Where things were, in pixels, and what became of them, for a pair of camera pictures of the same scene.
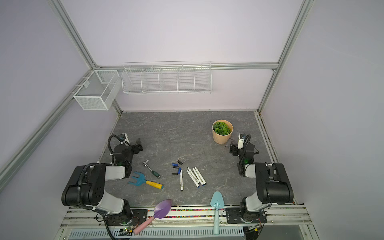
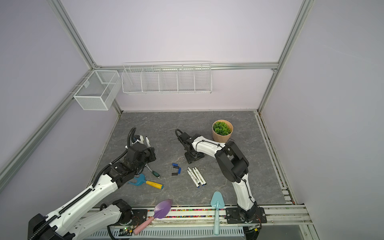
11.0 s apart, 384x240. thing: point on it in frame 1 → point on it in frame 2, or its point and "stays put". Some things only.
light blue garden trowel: (217, 202) stays put
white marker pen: (181, 180) → (147, 141)
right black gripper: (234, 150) → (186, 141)
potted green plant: (222, 130) stays put
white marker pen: (194, 179) stays put
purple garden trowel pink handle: (161, 211) stays put
